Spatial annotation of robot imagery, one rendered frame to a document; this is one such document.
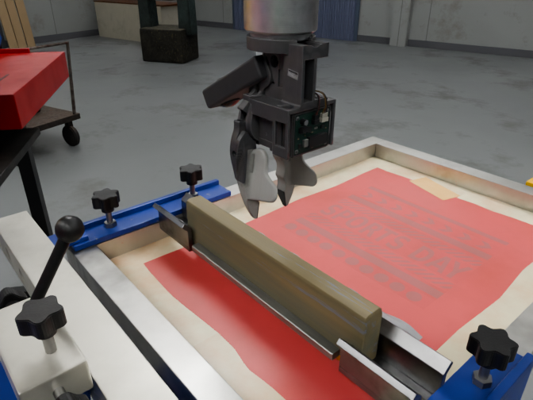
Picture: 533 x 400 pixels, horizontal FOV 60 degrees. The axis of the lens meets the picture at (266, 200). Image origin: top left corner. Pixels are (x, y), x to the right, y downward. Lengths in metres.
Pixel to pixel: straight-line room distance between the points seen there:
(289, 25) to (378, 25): 9.10
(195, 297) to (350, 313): 0.26
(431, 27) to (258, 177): 8.75
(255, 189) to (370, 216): 0.42
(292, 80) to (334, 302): 0.24
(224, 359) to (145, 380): 0.15
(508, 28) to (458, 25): 0.80
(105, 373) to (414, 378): 0.32
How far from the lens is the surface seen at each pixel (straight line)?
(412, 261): 0.79
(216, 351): 0.61
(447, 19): 9.13
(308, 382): 0.58
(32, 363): 0.47
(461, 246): 0.86
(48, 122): 3.96
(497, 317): 0.73
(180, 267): 0.76
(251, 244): 0.61
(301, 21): 0.47
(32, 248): 0.71
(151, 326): 0.61
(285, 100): 0.48
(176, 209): 0.83
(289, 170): 0.57
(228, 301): 0.68
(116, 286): 0.68
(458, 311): 0.72
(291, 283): 0.57
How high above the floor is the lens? 1.39
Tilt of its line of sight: 27 degrees down
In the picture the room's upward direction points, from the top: straight up
